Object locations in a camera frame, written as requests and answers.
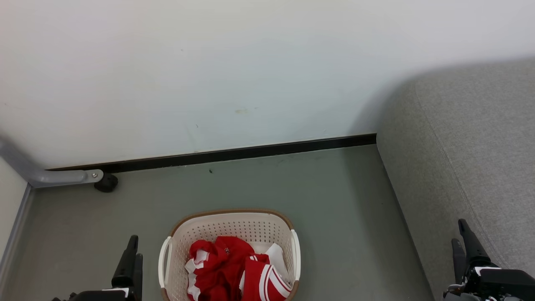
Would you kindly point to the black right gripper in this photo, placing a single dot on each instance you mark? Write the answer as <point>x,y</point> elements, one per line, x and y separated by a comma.
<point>501,286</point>

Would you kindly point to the black caster wheel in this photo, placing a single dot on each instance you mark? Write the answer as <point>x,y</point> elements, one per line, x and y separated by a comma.
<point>106,183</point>

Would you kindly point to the grey skirting strip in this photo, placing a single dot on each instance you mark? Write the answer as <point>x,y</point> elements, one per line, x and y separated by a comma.
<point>16,230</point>

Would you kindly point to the red and white garment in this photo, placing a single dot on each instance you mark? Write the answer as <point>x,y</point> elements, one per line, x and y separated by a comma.
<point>217,267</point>

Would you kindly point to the black baseboard strip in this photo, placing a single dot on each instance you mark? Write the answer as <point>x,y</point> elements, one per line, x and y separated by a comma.
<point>250,152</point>

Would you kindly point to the cream perforated laundry basket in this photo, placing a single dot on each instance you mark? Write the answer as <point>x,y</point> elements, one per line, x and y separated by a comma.
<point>234,228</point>

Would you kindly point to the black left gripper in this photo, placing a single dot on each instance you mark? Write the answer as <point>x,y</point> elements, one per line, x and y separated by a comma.
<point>104,295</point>

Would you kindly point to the grey fabric sofa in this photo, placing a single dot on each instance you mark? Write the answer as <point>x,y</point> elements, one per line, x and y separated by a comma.
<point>472,159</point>

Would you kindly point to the grey metal table leg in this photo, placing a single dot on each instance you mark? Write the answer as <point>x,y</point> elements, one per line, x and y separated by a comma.
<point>54,177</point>

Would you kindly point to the white cloth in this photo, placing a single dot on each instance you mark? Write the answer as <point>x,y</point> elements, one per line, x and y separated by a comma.
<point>276,255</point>

